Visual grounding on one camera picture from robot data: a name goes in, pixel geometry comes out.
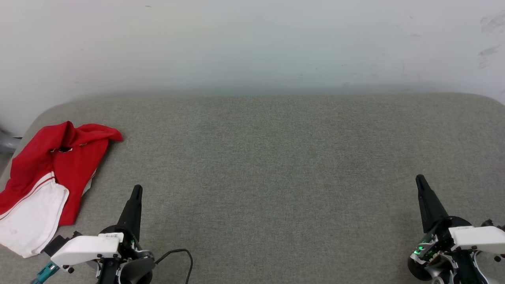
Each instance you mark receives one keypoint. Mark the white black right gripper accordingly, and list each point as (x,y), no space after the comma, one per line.
(477,238)

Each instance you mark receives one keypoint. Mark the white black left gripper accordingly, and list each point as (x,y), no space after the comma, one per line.
(86,248)

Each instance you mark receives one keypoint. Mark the red and white garment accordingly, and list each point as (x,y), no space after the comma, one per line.
(75,165)

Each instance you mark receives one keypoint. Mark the grey pipe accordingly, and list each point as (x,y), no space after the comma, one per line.
(6,142)

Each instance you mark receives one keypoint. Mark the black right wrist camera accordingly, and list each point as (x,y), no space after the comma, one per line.
(419,270)

